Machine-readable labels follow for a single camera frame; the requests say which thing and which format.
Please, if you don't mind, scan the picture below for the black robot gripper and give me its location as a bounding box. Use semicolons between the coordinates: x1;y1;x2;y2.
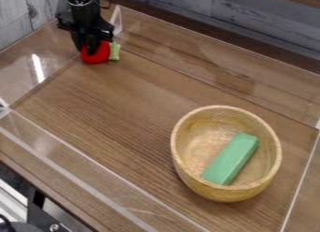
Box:
56;3;114;54

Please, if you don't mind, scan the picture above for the red plush strawberry toy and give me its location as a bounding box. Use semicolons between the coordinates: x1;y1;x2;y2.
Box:
80;40;122;65

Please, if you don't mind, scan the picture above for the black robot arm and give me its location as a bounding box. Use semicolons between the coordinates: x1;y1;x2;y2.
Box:
56;0;115;55

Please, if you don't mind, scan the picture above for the wooden bowl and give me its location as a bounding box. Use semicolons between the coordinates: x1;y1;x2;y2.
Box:
170;105;282;202

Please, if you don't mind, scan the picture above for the green rectangular block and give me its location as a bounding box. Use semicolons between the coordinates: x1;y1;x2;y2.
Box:
199;133;260;185

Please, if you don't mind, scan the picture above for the clear acrylic corner bracket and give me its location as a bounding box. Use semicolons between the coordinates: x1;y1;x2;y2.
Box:
110;6;122;36

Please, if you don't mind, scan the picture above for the clear acrylic tray enclosure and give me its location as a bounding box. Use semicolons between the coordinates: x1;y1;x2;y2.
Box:
0;7;320;232

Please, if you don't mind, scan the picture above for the black table leg bracket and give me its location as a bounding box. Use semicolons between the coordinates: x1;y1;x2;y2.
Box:
27;188;71;232

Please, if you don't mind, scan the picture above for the black cable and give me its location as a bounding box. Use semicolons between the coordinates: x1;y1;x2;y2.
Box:
0;213;15;232

